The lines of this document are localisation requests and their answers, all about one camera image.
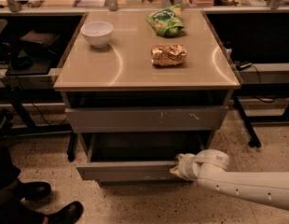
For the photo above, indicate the black shoe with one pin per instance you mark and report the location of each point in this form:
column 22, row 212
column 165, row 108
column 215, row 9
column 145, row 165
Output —
column 70, row 214
column 32, row 191

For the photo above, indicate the golden brown snack bag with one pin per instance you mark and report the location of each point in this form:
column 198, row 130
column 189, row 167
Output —
column 168, row 55

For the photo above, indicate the grey drawer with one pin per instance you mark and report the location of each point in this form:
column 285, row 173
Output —
column 146, row 119
column 137, row 157

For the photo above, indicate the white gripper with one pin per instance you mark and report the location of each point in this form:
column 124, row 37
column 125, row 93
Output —
column 185, row 167

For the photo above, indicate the black shoe upper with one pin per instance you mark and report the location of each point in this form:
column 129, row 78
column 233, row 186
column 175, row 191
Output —
column 32, row 191

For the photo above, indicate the black power adapter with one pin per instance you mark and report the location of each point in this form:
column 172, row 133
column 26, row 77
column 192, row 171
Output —
column 242, row 66

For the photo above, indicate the grey top drawer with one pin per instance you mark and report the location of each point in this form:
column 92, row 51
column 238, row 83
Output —
column 146, row 119

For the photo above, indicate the black table leg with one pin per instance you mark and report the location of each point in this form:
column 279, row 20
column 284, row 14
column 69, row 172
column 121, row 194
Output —
column 71, row 151
column 254, row 141

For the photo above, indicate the grey drawer cabinet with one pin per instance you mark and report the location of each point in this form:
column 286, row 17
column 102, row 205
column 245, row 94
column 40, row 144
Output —
column 122, row 74

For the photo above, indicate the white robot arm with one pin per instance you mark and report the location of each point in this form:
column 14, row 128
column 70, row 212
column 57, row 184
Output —
column 209, row 169

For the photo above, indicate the black table leg left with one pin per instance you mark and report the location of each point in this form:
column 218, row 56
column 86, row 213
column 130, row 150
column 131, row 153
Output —
column 71, row 151

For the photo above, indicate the green chip bag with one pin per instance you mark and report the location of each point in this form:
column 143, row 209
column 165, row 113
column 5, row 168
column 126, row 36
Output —
column 166, row 22

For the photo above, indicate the black shoe lower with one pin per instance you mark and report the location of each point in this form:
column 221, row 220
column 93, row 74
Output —
column 70, row 214

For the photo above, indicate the white ceramic bowl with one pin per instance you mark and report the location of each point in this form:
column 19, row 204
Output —
column 97, row 33

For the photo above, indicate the black table leg right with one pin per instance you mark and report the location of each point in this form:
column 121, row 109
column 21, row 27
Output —
column 254, row 141

